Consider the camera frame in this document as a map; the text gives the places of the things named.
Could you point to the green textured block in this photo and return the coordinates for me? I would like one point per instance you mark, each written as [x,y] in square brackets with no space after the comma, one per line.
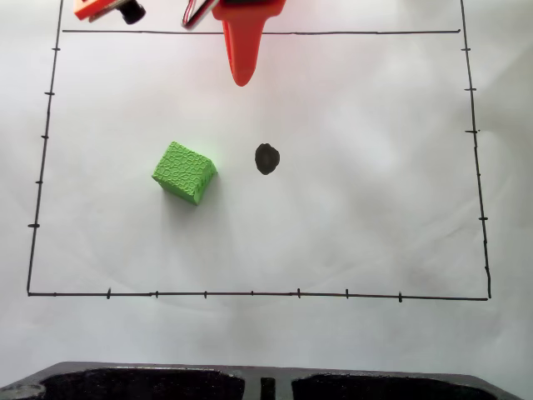
[183,173]

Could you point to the black dot mark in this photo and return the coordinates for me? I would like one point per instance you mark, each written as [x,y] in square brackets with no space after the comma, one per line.
[267,158]

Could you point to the orange camera mount black lens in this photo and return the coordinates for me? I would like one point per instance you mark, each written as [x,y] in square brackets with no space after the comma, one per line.
[93,7]

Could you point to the white paper sheet drawn frame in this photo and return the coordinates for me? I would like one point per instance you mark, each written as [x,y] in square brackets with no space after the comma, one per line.
[333,233]

